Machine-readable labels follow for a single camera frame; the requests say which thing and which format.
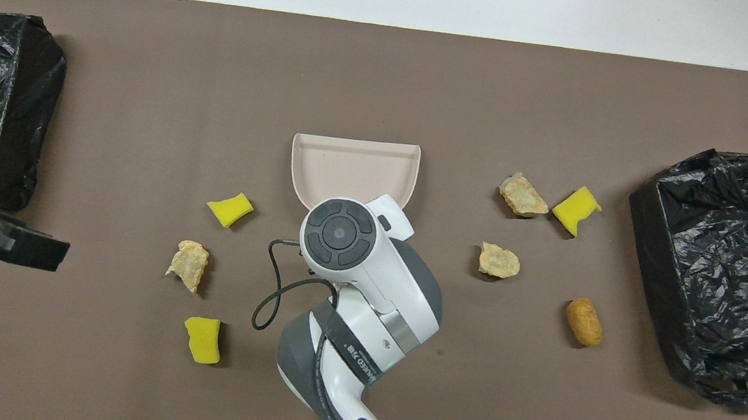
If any tan lump with orange streaks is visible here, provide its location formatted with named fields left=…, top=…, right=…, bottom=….
left=163, top=237, right=212, bottom=296

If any yellow sponge piece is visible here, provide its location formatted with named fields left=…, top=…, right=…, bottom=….
left=179, top=314, right=225, bottom=367
left=549, top=182, right=606, bottom=242
left=204, top=188, right=257, bottom=232

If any beige plastic dustpan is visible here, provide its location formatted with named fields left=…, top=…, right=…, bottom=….
left=285, top=130, right=423, bottom=223

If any small pale tan lump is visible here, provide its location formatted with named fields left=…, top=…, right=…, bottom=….
left=477, top=241, right=524, bottom=281

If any orange-brown bread roll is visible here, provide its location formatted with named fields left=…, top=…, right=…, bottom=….
left=563, top=295, right=608, bottom=349

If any brown table mat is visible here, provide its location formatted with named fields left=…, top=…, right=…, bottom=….
left=0, top=0, right=748, bottom=420

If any large pale tan crumpled lump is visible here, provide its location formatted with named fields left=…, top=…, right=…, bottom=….
left=495, top=169, right=554, bottom=221

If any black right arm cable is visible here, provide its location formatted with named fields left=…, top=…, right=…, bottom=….
left=250, top=234, right=345, bottom=339

